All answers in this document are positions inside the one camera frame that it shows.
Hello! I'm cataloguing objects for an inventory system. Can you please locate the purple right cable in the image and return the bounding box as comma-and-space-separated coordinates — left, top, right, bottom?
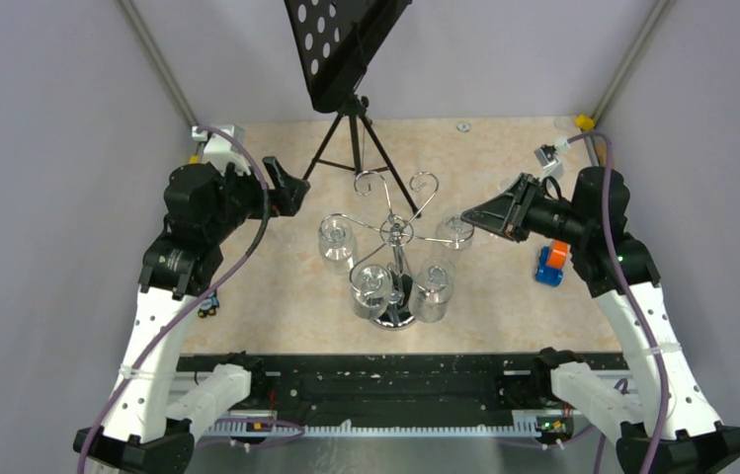
562, 130, 672, 474

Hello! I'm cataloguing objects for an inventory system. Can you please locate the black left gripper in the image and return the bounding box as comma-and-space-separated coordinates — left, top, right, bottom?
205, 154, 309, 241

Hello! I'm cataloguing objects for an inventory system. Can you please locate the clear wine glass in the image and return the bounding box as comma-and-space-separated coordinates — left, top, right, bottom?
350, 263, 392, 320
492, 174, 528, 241
408, 257, 456, 323
434, 207, 475, 252
318, 215, 358, 275

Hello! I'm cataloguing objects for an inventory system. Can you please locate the blue owl sticker toy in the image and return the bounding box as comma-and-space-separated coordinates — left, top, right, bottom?
198, 292, 220, 319

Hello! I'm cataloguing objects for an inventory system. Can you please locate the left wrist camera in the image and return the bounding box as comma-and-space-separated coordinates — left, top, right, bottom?
189, 126, 252, 176

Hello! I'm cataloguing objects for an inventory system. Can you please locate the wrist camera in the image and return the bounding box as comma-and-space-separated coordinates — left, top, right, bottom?
189, 126, 252, 176
534, 136, 571, 180

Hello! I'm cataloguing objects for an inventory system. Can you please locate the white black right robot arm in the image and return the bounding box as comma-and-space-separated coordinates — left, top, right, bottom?
461, 166, 740, 473

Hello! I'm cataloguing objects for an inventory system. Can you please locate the blue orange toy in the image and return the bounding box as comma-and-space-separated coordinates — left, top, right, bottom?
534, 240, 570, 287

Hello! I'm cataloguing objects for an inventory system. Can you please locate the yellow corner clip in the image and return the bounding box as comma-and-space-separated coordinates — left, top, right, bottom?
574, 115, 596, 131

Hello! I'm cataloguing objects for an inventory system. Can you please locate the chrome wine glass rack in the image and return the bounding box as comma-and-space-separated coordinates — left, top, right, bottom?
327, 171, 466, 331

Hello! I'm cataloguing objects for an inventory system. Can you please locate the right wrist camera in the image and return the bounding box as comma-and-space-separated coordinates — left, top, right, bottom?
534, 136, 571, 180

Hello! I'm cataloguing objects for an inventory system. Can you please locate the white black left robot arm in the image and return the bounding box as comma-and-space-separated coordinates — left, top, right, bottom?
73, 157, 310, 473

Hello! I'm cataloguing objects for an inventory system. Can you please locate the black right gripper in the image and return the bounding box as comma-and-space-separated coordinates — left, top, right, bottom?
461, 173, 589, 246

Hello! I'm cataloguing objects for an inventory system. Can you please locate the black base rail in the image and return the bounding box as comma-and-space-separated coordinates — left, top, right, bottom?
176, 352, 629, 434

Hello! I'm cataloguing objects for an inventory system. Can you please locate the black music stand tripod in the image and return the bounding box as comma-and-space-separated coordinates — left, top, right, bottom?
285, 0, 421, 217

